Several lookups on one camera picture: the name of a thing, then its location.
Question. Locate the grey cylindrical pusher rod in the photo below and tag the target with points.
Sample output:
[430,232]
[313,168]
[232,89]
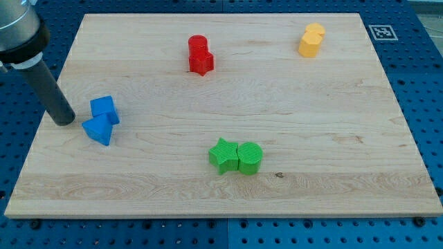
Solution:
[40,79]

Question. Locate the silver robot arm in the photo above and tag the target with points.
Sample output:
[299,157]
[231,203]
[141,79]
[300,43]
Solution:
[24,36]

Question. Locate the blue cube block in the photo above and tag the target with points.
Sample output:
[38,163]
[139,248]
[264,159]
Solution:
[105,106]

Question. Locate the blue triangle block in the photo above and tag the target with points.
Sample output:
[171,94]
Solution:
[99,129]

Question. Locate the red star block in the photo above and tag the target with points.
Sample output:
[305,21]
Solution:
[201,62]

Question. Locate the red cylinder block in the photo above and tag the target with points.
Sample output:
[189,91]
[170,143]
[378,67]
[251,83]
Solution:
[197,45]

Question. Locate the wooden board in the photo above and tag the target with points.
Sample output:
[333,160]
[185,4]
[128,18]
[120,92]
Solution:
[335,142]

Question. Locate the green star block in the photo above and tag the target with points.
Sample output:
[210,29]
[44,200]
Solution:
[224,156]

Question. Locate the green cylinder block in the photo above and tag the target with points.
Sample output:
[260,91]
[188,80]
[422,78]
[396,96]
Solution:
[250,157]

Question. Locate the yellow hexagon block front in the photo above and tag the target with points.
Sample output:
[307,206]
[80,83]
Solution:
[310,44]

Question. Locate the white fiducial marker tag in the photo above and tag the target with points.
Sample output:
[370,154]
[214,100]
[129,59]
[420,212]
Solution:
[382,32]

